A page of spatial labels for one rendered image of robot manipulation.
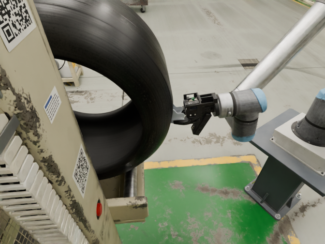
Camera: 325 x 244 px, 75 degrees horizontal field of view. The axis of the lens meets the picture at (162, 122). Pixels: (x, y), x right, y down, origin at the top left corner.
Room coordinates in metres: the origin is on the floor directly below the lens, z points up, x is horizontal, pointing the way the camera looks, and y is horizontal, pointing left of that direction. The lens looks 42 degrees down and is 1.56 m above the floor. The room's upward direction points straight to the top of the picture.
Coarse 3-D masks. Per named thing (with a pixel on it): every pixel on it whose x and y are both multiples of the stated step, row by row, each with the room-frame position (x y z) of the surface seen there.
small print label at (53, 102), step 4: (52, 92) 0.25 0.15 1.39; (56, 92) 0.26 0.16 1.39; (52, 96) 0.24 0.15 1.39; (56, 96) 0.25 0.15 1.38; (48, 100) 0.23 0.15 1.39; (52, 100) 0.24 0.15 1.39; (56, 100) 0.25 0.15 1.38; (60, 100) 0.26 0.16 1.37; (44, 104) 0.22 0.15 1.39; (48, 104) 0.23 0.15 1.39; (52, 104) 0.23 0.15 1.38; (56, 104) 0.24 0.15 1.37; (44, 108) 0.21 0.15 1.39; (48, 108) 0.22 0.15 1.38; (52, 108) 0.23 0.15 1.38; (56, 108) 0.24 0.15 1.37; (48, 112) 0.22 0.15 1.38; (52, 112) 0.23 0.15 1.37; (56, 112) 0.24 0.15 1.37; (48, 116) 0.21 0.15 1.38; (52, 116) 0.22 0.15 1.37; (52, 120) 0.22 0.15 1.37
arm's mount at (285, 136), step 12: (276, 132) 0.88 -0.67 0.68; (288, 132) 0.86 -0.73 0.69; (276, 144) 0.85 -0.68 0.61; (288, 144) 0.81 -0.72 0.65; (300, 144) 0.77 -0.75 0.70; (312, 144) 0.76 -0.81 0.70; (324, 144) 0.77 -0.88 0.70; (300, 156) 0.74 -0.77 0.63; (312, 156) 0.70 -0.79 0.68; (324, 156) 0.68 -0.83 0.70; (312, 168) 0.67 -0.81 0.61; (324, 168) 0.64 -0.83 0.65
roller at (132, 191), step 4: (136, 168) 0.46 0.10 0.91; (128, 172) 0.44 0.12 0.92; (132, 172) 0.44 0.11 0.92; (136, 172) 0.45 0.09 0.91; (124, 176) 0.43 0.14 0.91; (128, 176) 0.42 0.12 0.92; (132, 176) 0.42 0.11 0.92; (136, 176) 0.43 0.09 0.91; (124, 180) 0.41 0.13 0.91; (128, 180) 0.40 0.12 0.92; (132, 180) 0.40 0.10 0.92; (136, 180) 0.42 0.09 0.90; (124, 184) 0.39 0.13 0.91; (128, 184) 0.39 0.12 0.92; (132, 184) 0.39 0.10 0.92; (136, 184) 0.40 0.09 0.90; (124, 188) 0.38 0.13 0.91; (128, 188) 0.37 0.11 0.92; (132, 188) 0.37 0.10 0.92; (136, 188) 0.38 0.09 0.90; (124, 192) 0.36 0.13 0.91; (128, 192) 0.36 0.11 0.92; (132, 192) 0.36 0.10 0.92; (136, 192) 0.37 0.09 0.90; (124, 196) 0.35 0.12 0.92; (128, 196) 0.35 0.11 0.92; (132, 196) 0.35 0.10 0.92; (136, 196) 0.36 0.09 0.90
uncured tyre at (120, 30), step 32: (64, 0) 0.46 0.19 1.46; (96, 0) 0.53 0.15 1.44; (64, 32) 0.40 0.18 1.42; (96, 32) 0.42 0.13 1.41; (128, 32) 0.46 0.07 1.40; (96, 64) 0.40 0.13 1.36; (128, 64) 0.41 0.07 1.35; (160, 64) 0.48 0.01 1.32; (160, 96) 0.43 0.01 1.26; (96, 128) 0.65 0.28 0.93; (128, 128) 0.64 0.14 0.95; (160, 128) 0.41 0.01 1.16; (96, 160) 0.50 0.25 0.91; (128, 160) 0.40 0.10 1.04
